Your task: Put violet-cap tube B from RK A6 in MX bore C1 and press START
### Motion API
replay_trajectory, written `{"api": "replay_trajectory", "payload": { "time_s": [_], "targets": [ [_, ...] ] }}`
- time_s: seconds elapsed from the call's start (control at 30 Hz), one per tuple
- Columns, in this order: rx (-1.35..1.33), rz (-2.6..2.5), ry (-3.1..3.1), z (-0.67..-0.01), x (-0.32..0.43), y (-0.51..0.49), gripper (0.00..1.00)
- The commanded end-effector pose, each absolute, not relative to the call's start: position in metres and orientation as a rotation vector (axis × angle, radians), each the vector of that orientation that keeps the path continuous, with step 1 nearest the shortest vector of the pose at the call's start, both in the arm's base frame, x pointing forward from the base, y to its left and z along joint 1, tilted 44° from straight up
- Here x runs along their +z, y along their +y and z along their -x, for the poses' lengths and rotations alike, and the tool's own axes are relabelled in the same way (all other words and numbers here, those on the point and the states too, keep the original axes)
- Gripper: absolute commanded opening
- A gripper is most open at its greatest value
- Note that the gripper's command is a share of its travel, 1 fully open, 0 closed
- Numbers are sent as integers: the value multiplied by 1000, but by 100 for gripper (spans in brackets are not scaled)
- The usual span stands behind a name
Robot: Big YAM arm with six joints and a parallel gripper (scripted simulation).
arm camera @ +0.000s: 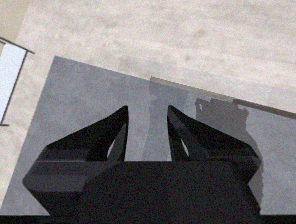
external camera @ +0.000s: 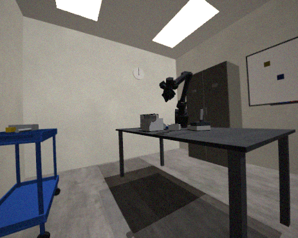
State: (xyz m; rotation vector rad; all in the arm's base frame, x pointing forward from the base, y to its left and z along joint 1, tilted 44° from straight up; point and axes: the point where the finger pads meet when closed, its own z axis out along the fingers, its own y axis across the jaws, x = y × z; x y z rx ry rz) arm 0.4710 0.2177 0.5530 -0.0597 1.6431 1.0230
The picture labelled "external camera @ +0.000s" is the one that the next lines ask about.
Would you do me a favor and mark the white block with round holes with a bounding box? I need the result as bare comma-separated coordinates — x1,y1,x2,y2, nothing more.
168,124,181,131
142,115,166,131

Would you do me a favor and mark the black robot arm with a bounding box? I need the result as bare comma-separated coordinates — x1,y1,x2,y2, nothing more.
159,71,192,116

